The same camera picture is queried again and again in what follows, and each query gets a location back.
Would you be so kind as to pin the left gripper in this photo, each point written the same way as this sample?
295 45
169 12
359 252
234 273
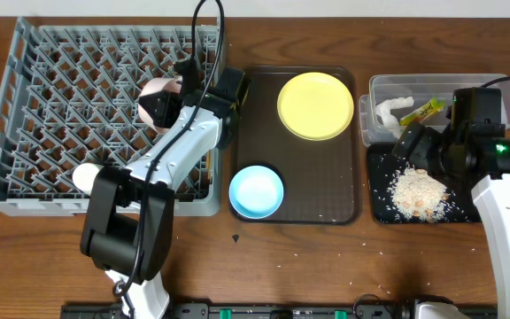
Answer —
162 106

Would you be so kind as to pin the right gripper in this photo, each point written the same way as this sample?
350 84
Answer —
426 140

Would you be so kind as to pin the white small plate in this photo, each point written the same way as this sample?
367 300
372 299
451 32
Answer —
158 84

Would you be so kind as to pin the green orange snack wrapper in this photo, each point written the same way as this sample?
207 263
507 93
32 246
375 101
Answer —
422 113

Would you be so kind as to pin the rice food scraps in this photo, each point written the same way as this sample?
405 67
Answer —
414 195

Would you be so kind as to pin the wooden chopstick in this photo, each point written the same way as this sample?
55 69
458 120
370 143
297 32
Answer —
208 164

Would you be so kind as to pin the white cup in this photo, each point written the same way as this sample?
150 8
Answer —
84 176

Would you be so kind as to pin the yellow plate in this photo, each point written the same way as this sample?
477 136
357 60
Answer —
315 106

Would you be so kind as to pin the light blue bowl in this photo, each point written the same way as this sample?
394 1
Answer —
256 192

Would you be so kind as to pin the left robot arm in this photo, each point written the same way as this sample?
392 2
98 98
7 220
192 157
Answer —
129 222

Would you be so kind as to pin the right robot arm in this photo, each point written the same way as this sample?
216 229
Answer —
472 154

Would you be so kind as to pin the grey dishwasher rack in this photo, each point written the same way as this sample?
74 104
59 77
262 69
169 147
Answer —
68 96

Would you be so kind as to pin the black tray bin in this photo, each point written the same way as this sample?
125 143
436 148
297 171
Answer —
382 164

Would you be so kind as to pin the clear plastic bin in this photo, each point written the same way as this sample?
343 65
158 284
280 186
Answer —
422 88

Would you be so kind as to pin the dark brown serving tray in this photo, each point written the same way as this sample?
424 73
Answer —
321 179

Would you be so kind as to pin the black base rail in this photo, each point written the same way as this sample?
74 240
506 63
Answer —
367 308

